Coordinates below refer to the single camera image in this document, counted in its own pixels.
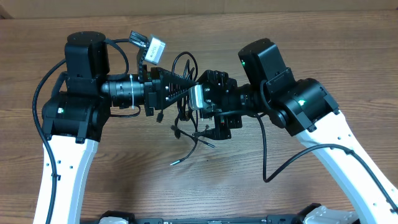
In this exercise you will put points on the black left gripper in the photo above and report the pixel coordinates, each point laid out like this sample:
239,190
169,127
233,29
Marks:
156,84

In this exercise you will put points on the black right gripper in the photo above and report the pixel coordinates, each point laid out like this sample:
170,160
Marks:
223,126

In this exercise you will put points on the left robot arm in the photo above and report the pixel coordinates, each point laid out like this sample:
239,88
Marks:
71,123

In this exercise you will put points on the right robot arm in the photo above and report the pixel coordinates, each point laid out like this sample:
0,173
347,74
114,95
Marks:
308,112

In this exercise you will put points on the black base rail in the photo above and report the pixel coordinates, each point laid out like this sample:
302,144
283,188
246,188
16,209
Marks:
314,213

